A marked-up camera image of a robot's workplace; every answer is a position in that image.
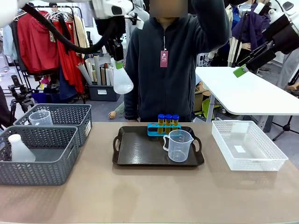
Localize dark purple garment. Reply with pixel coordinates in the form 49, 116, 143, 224
230, 3, 271, 51

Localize red hang tag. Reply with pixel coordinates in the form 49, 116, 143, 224
160, 50, 169, 68

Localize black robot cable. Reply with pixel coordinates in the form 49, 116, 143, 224
21, 3, 117, 55

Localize blue test tube rack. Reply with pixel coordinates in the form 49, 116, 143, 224
147, 122, 182, 137

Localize clear plastic measuring beaker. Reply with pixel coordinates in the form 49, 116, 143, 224
163, 129, 194, 162
28, 110, 54, 126

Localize red jacket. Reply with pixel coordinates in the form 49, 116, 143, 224
16, 10, 61, 74

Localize person in dark fleece jacket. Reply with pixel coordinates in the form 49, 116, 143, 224
123, 0, 232, 123

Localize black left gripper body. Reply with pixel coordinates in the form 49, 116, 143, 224
95, 16, 122, 49

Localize red dress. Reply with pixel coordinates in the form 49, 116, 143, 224
53, 20, 85, 94

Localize cardboard box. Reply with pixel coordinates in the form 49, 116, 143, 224
194, 85, 211, 112

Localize beige garment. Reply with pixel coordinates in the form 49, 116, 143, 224
73, 15, 91, 59

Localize black stand legs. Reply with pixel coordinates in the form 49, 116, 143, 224
272, 115, 299, 141

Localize black camera tripod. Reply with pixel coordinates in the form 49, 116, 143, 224
7, 75, 36, 124

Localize blue-capped yellow tube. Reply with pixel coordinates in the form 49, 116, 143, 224
157, 113, 166, 135
172, 114, 180, 131
165, 114, 173, 133

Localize black serving tray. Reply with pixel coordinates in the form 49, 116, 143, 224
112, 126, 205, 167

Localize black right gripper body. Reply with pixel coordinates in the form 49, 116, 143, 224
263, 13, 299, 55

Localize person's right forearm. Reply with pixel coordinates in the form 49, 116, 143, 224
123, 77, 141, 121

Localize white perforated plastic basket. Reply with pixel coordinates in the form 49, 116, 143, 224
211, 120, 289, 172

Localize white desk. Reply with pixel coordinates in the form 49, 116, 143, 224
195, 66, 299, 116

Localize person's left forearm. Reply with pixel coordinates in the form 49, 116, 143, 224
192, 0, 232, 54

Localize grey basket holding beakers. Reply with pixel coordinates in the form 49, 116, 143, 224
13, 103, 93, 147

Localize grey bin of paper rolls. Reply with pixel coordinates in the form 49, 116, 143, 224
76, 55, 121, 102

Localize grey basket holding flasks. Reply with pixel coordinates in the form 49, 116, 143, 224
0, 125, 80, 186

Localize green plastic object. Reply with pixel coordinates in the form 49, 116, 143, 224
195, 98, 221, 122

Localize white plastic conical flask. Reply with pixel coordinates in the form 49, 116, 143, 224
110, 57, 134, 95
7, 133, 36, 162

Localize mannequin hand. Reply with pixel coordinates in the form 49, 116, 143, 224
108, 102, 126, 119

